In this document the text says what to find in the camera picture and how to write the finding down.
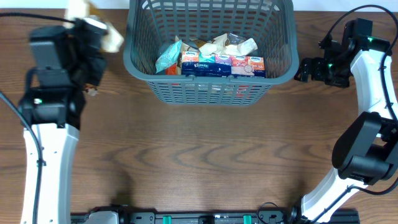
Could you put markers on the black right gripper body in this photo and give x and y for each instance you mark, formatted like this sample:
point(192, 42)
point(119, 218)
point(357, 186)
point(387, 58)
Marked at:
point(333, 71)

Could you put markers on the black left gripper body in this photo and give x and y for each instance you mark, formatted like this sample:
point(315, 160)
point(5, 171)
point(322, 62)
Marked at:
point(81, 71)

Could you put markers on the beige nut snack bag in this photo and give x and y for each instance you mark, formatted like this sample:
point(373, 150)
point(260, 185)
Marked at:
point(112, 39)

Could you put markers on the teal snack packet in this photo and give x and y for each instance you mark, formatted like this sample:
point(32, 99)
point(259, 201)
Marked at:
point(168, 57)

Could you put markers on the blue tissue multipack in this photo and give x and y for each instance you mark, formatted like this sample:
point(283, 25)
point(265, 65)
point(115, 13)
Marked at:
point(199, 65)

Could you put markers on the beige rice bag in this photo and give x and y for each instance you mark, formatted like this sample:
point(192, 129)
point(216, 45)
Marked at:
point(186, 45)

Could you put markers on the orange spaghetti packet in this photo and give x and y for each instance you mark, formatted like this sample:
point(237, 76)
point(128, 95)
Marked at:
point(172, 70)

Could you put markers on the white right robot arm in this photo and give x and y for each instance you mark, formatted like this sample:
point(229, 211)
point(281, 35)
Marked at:
point(367, 151)

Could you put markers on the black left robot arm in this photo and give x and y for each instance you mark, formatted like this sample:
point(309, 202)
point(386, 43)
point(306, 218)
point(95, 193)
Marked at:
point(51, 117)

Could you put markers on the grey plastic basket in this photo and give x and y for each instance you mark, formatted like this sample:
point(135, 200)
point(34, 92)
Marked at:
point(154, 25)

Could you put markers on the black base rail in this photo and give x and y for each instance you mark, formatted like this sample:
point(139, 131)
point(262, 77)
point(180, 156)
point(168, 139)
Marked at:
point(217, 217)

